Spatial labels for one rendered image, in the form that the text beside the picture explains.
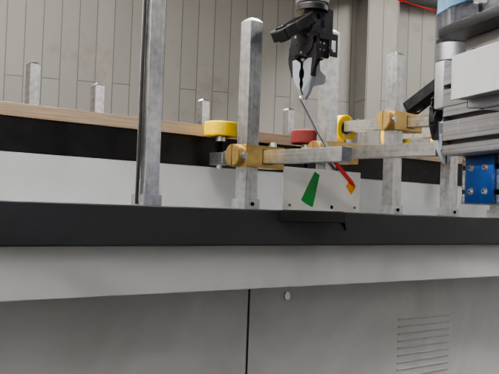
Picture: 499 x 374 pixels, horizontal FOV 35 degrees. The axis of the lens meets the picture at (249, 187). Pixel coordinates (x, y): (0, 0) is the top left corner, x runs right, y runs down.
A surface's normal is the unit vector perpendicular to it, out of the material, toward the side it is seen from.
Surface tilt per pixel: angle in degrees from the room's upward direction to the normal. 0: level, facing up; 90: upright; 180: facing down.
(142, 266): 90
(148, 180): 90
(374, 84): 90
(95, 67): 90
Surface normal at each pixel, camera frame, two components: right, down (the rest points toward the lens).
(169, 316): 0.65, 0.00
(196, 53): 0.29, -0.01
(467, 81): -0.96, -0.04
